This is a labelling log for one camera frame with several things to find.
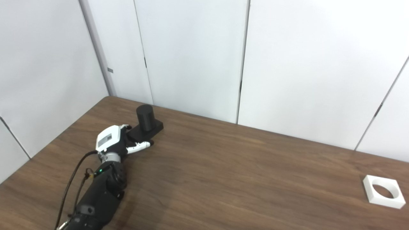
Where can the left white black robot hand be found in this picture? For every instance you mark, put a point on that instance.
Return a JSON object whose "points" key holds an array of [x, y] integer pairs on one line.
{"points": [[108, 139]]}

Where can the black peg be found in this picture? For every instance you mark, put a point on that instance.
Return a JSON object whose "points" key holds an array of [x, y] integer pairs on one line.
{"points": [[145, 118]]}

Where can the white square piece with hole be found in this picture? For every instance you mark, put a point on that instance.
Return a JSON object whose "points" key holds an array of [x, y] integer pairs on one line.
{"points": [[370, 195]]}

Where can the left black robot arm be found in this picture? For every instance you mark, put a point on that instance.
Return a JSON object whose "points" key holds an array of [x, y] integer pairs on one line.
{"points": [[99, 195]]}

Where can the gray wall corner post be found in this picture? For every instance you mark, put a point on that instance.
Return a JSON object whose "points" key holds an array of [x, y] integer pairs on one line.
{"points": [[96, 48]]}

